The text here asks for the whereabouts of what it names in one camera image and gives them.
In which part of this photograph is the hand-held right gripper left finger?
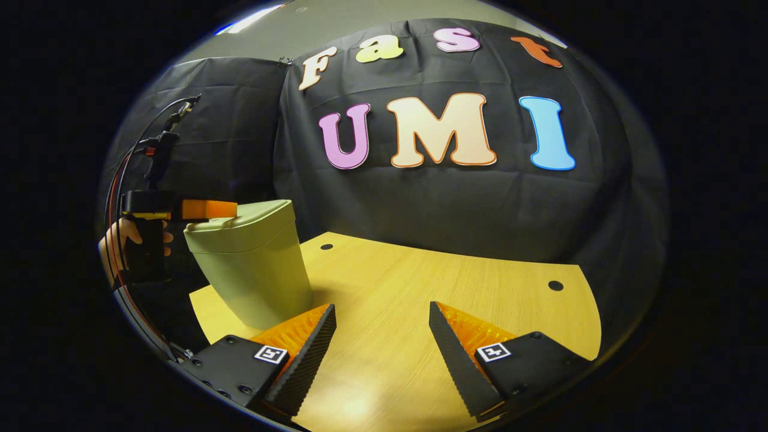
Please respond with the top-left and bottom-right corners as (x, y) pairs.
(174, 303), (338, 421)

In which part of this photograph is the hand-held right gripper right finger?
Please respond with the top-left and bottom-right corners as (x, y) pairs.
(428, 301), (592, 422)

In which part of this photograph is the green desktop garbage bin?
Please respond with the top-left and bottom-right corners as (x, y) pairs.
(183, 199), (314, 329)

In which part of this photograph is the wooden desktop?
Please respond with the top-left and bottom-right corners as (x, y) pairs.
(189, 232), (602, 432)

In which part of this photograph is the red and black cable bundle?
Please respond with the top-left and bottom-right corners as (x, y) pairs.
(103, 99), (181, 361)

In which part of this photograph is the black backdrop cloth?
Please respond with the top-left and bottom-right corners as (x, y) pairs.
(96, 18), (670, 361)

